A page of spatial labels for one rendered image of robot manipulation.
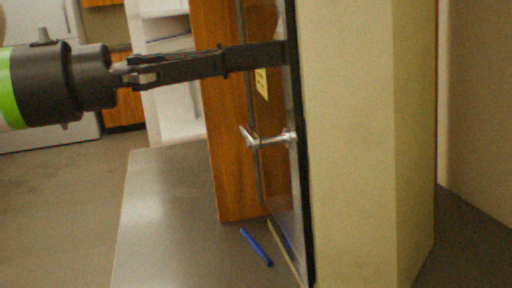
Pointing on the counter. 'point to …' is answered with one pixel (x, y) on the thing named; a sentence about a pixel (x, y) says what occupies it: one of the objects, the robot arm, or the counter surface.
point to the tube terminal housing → (368, 138)
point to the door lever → (262, 137)
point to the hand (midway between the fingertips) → (252, 56)
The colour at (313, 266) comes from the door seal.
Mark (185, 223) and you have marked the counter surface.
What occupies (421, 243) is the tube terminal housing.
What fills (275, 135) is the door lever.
